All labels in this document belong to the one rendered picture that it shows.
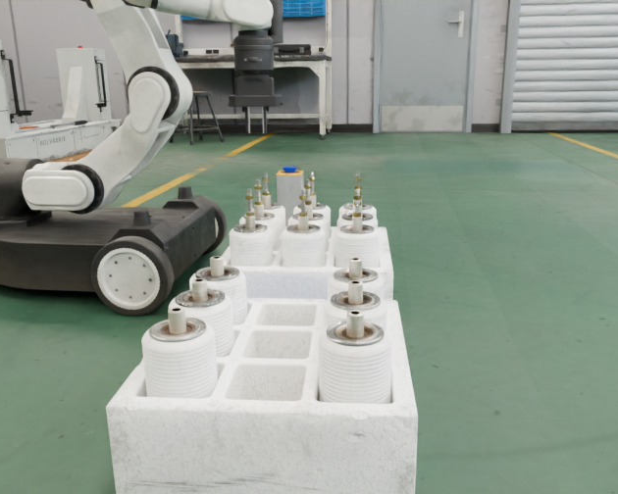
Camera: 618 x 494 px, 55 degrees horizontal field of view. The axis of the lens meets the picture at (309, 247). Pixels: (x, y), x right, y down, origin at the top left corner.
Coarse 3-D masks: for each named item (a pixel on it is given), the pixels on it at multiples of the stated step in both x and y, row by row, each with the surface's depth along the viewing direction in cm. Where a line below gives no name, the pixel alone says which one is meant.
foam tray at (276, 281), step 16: (384, 240) 149; (224, 256) 137; (384, 256) 136; (256, 272) 127; (272, 272) 127; (288, 272) 127; (304, 272) 127; (320, 272) 126; (384, 272) 125; (256, 288) 128; (272, 288) 128; (288, 288) 128; (304, 288) 128; (320, 288) 127; (384, 288) 126
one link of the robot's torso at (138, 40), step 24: (96, 0) 151; (120, 0) 150; (120, 24) 153; (144, 24) 153; (120, 48) 156; (144, 48) 155; (168, 48) 164; (144, 72) 155; (168, 72) 156; (192, 96) 168
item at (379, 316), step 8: (328, 304) 89; (384, 304) 89; (328, 312) 87; (336, 312) 86; (344, 312) 86; (368, 312) 86; (376, 312) 86; (384, 312) 87; (328, 320) 88; (336, 320) 86; (344, 320) 86; (368, 320) 85; (376, 320) 86; (384, 320) 87; (384, 328) 88
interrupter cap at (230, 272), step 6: (204, 270) 104; (210, 270) 104; (228, 270) 104; (234, 270) 104; (198, 276) 100; (204, 276) 100; (210, 276) 101; (216, 276) 101; (222, 276) 100; (228, 276) 100; (234, 276) 101
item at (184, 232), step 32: (0, 160) 172; (32, 160) 172; (0, 192) 169; (0, 224) 169; (32, 224) 174; (64, 224) 174; (96, 224) 173; (128, 224) 155; (160, 224) 156; (192, 224) 172; (0, 256) 160; (32, 256) 156; (64, 256) 155; (192, 256) 173; (32, 288) 159; (64, 288) 158
